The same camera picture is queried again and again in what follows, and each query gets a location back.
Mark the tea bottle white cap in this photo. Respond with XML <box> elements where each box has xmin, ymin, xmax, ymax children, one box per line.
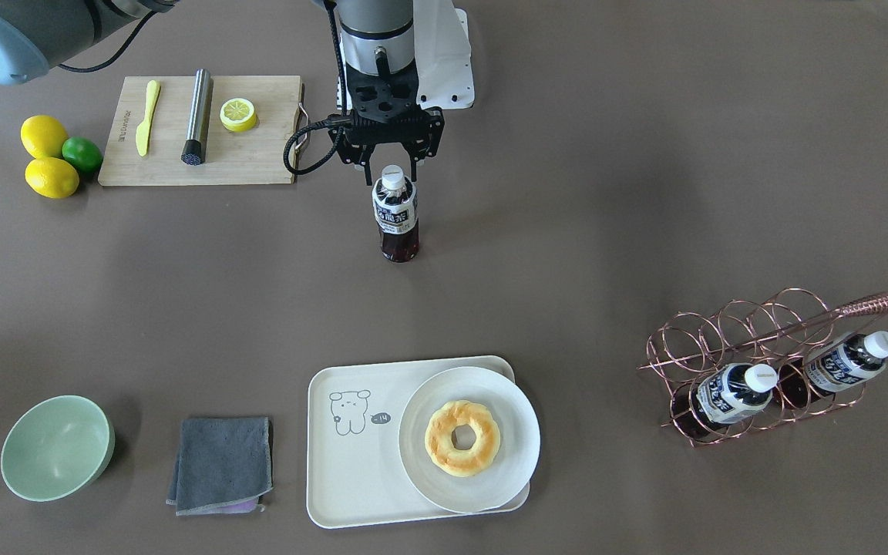
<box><xmin>372</xmin><ymin>165</ymin><xmax>420</xmax><ymax>264</ymax></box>

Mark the cream serving tray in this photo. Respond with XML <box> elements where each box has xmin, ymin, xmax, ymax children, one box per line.
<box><xmin>306</xmin><ymin>355</ymin><xmax>530</xmax><ymax>528</ymax></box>

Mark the grey folded cloth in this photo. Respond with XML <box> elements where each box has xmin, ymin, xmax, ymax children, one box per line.
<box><xmin>166</xmin><ymin>415</ymin><xmax>274</xmax><ymax>516</ymax></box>

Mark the glazed donut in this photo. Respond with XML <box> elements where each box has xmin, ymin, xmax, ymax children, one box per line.
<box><xmin>424</xmin><ymin>399</ymin><xmax>503</xmax><ymax>478</ymax></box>

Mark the yellow plastic knife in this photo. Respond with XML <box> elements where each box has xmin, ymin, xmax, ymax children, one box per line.
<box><xmin>135</xmin><ymin>79</ymin><xmax>162</xmax><ymax>157</ymax></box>

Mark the half lemon slice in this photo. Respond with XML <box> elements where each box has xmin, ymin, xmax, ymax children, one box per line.
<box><xmin>219</xmin><ymin>97</ymin><xmax>258</xmax><ymax>133</ymax></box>

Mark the yellow lemon near board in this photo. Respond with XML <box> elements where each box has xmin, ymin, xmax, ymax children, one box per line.
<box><xmin>25</xmin><ymin>157</ymin><xmax>80</xmax><ymax>199</ymax></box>

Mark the bamboo cutting board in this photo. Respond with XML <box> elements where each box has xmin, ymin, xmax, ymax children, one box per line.
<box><xmin>98</xmin><ymin>75</ymin><xmax>311</xmax><ymax>187</ymax></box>

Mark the white round plate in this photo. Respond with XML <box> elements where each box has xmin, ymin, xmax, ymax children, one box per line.
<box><xmin>399</xmin><ymin>366</ymin><xmax>540</xmax><ymax>513</ymax></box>

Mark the yellow lemon far one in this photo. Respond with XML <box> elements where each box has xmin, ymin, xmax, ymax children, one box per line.
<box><xmin>20</xmin><ymin>115</ymin><xmax>69</xmax><ymax>159</ymax></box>

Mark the mint green bowl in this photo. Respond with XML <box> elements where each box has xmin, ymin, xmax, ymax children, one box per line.
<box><xmin>0</xmin><ymin>395</ymin><xmax>116</xmax><ymax>503</ymax></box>

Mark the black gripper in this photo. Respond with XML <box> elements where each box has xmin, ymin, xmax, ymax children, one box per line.
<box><xmin>328</xmin><ymin>69</ymin><xmax>445</xmax><ymax>186</ymax></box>

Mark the tea bottle middle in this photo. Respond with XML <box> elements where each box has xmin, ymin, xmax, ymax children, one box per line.
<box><xmin>776</xmin><ymin>331</ymin><xmax>888</xmax><ymax>409</ymax></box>

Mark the green lime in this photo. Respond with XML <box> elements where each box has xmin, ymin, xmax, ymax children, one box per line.
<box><xmin>61</xmin><ymin>136</ymin><xmax>103</xmax><ymax>173</ymax></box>

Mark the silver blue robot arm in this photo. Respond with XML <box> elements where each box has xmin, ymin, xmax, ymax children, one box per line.
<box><xmin>0</xmin><ymin>1</ymin><xmax>469</xmax><ymax>187</ymax></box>

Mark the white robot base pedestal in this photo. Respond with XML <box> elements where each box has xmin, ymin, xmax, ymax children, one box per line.
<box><xmin>413</xmin><ymin>1</ymin><xmax>476</xmax><ymax>109</ymax></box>

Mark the tea bottle far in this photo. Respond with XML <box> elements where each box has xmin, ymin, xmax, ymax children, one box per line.
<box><xmin>671</xmin><ymin>363</ymin><xmax>779</xmax><ymax>439</ymax></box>

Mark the steel muddler with black tip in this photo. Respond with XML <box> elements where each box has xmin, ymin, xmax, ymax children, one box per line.
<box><xmin>180</xmin><ymin>68</ymin><xmax>213</xmax><ymax>166</ymax></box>

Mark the copper wire bottle rack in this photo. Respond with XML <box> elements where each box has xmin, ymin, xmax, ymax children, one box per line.
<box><xmin>644</xmin><ymin>288</ymin><xmax>888</xmax><ymax>447</ymax></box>

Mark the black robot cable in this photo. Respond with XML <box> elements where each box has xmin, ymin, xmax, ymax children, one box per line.
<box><xmin>283</xmin><ymin>0</ymin><xmax>356</xmax><ymax>177</ymax></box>

